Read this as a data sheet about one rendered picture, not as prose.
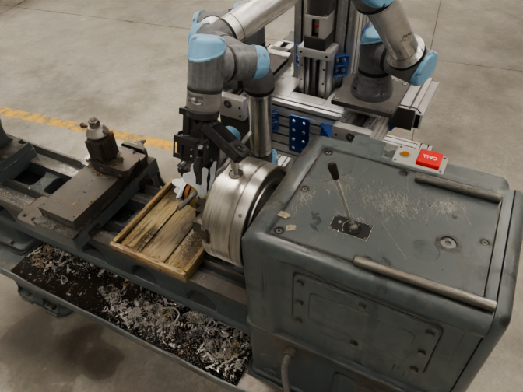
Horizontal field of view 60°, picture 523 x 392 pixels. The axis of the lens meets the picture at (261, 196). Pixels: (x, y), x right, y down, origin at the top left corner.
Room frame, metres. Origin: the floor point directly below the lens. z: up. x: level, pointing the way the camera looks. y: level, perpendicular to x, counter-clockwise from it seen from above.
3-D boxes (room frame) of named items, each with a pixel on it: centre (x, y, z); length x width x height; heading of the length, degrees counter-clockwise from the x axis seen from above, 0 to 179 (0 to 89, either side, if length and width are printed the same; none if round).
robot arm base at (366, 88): (1.43, -0.41, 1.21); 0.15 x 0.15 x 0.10
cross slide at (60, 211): (1.26, 0.59, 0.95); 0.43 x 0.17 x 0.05; 151
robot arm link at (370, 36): (1.42, -0.42, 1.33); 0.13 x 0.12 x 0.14; 37
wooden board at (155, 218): (1.07, 0.29, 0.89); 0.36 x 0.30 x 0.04; 151
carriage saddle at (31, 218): (1.27, 0.64, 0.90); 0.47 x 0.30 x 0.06; 151
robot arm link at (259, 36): (1.68, 0.02, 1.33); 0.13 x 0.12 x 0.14; 94
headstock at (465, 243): (0.76, -0.31, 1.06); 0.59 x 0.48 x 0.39; 61
